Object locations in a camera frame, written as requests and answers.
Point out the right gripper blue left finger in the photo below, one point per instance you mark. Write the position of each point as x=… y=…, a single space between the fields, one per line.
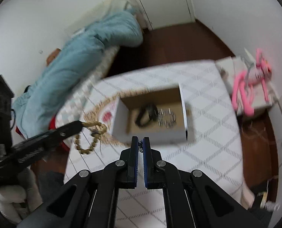
x=130 y=158

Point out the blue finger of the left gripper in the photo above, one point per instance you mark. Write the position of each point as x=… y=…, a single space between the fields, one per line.
x=69 y=128

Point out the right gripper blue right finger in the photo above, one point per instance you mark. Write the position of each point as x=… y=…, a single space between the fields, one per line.
x=152 y=176

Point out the red bed sheet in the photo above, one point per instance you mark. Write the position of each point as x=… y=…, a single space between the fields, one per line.
x=52 y=125

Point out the white cardboard box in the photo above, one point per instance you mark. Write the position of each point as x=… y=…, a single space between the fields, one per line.
x=157 y=113

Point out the white diamond pattern tablecloth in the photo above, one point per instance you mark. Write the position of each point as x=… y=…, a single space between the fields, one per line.
x=213 y=145

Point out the brown plush toy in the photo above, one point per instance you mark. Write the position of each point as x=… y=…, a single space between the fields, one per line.
x=52 y=56

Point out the teal blue duvet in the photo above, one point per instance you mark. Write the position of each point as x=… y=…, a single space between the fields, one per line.
x=79 y=56

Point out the cream pillow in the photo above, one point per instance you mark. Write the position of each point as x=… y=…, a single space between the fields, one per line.
x=105 y=9

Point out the pink panther plush toy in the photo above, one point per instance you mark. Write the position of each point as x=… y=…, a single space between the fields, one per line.
x=251 y=85

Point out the white door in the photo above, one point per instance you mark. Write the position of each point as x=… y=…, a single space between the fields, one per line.
x=163 y=13

